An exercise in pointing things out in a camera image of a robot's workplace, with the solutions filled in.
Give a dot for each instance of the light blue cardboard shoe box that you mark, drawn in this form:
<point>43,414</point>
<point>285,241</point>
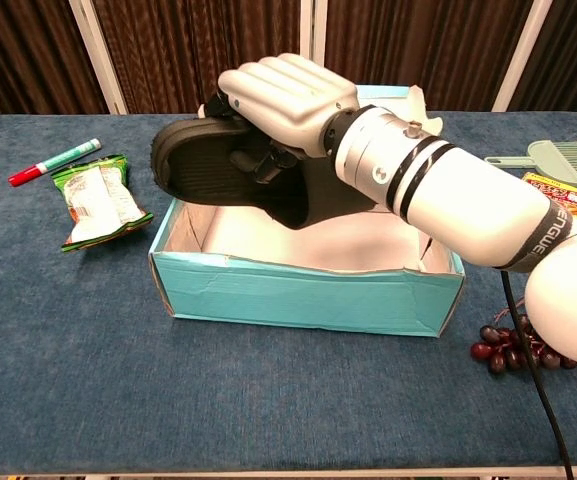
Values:
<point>308,300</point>

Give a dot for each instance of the white frame post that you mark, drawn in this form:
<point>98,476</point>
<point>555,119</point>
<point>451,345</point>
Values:
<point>98,55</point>
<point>520,55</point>
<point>313,30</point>

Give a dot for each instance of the mint green dustpan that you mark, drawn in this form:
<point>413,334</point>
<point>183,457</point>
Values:
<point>523,159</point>

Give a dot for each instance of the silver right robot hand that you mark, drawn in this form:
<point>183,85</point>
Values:
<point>288,100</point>

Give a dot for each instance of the blue table cloth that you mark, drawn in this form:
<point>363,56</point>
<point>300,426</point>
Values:
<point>93,375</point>

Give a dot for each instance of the green and white snack bag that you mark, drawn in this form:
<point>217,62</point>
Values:
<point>99,200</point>

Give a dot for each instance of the bunch of purple grapes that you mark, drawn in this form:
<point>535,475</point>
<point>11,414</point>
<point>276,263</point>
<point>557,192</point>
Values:
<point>505,350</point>

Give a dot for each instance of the red and green marker pen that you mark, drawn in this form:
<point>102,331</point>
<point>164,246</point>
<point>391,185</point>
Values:
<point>55,162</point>

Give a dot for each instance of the black rubber slipper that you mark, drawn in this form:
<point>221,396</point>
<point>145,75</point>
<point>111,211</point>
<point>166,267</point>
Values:
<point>213,165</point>

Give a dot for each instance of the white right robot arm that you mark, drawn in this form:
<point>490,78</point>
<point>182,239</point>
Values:
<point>468,200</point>

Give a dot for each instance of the dark brown curtain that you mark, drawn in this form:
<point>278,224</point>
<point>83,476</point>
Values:
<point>193,45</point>

